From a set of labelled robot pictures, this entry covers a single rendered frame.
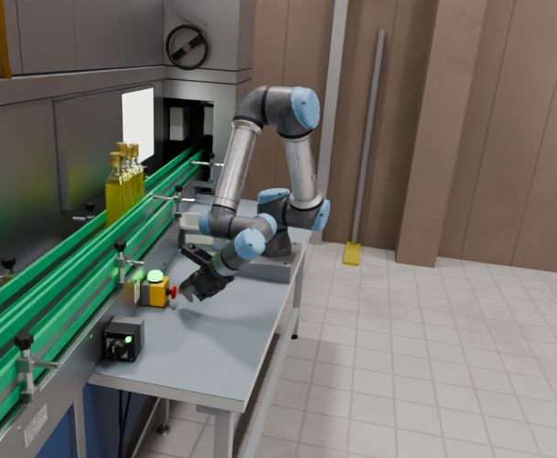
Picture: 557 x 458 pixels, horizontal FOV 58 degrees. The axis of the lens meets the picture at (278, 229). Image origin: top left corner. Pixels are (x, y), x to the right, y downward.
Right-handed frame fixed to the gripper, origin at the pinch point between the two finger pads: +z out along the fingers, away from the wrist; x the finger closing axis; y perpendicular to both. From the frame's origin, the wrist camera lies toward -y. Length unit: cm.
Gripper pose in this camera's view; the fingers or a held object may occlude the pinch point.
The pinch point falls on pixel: (180, 289)
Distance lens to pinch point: 155.7
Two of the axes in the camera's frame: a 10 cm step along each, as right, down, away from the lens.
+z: -6.4, 4.9, 5.9
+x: 5.6, -2.4, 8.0
